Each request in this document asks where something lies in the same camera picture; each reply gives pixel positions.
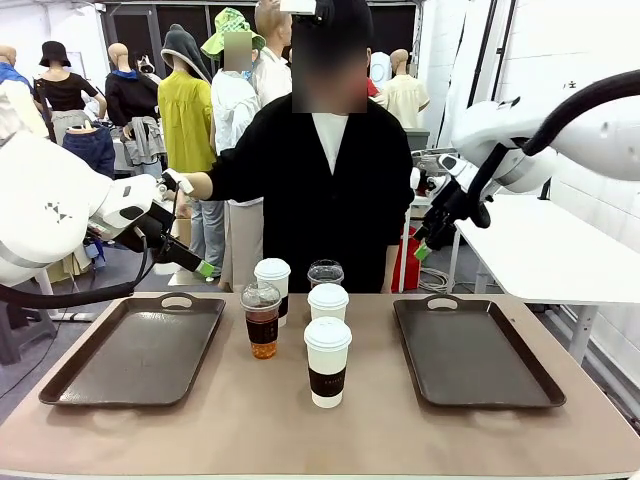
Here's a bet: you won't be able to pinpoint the jeans mannequin torso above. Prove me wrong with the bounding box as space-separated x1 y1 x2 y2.
62 121 117 179

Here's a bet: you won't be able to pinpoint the dark brown serving tray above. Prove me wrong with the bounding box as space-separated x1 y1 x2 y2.
393 294 567 410
38 292 227 408

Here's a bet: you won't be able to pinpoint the glass jar of tea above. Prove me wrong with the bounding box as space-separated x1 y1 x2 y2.
415 170 439 197

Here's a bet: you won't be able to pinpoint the cardboard box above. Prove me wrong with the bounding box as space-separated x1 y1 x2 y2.
169 202 194 249

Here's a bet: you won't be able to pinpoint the white floor cables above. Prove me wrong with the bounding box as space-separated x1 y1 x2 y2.
418 267 454 294

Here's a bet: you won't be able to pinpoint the small white side table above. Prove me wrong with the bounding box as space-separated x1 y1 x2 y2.
401 193 437 294

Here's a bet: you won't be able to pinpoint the small whiteboard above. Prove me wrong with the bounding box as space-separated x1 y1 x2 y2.
64 49 87 79

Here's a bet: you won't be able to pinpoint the red shopping bag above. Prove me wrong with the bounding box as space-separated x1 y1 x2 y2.
391 234 427 294

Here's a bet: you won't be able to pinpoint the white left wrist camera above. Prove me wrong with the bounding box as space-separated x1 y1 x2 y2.
160 168 195 195

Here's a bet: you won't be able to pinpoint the person in black cardigan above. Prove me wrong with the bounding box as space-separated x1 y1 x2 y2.
207 0 416 295

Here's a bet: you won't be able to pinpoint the grey box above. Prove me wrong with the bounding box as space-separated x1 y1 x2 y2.
403 128 431 151

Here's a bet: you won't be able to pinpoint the white paper coffee cup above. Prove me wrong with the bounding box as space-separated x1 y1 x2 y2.
303 316 353 409
307 283 350 324
253 258 292 329

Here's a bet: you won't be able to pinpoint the mannequin in blue vest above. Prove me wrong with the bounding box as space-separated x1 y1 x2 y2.
0 44 50 144

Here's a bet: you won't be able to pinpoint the black left arm cable sleeve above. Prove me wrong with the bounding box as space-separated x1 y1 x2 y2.
0 227 151 310

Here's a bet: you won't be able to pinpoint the person's right hand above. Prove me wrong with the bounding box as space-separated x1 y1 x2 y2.
180 172 214 201

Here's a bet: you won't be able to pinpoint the large white table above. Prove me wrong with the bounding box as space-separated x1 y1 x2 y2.
453 193 640 366

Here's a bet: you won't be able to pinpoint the white oval mirror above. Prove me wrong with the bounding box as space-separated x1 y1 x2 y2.
369 51 391 94

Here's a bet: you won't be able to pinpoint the black arm cable sleeve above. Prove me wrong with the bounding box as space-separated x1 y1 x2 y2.
0 227 151 310
464 69 640 230

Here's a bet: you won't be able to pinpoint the person with green hat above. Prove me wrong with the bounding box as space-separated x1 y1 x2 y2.
189 7 266 292

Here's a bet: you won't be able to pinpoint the metal container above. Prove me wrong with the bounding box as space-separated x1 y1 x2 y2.
411 147 459 172

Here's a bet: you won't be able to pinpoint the grey stool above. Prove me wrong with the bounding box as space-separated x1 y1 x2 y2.
0 299 57 366

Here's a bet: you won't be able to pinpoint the mannequin in cream shirt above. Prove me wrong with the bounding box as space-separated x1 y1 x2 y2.
382 48 431 130

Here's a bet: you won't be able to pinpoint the mannequin in yellow top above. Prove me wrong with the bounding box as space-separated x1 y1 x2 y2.
157 23 217 174

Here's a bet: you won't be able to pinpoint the clear iced tea cup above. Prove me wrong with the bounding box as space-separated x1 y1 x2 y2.
239 282 282 360

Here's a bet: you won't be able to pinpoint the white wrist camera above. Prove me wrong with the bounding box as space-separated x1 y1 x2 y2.
160 168 195 195
437 152 481 191

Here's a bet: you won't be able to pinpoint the mannequin with black hat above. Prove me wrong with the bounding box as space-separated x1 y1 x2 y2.
32 41 109 146

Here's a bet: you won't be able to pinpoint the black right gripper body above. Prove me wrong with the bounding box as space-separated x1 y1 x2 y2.
423 179 471 251

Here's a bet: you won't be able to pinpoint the black right arm cable sleeve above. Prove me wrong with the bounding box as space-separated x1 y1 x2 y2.
464 69 640 230

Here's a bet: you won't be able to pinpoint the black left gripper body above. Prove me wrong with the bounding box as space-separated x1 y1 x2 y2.
121 201 175 257

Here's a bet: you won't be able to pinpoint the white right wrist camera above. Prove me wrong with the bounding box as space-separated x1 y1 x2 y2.
437 152 481 191

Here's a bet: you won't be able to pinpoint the bald mannequin in black top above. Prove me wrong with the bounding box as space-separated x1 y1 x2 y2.
104 42 167 177

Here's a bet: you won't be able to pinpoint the white head-mounted camera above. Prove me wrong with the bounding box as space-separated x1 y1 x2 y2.
278 0 332 24

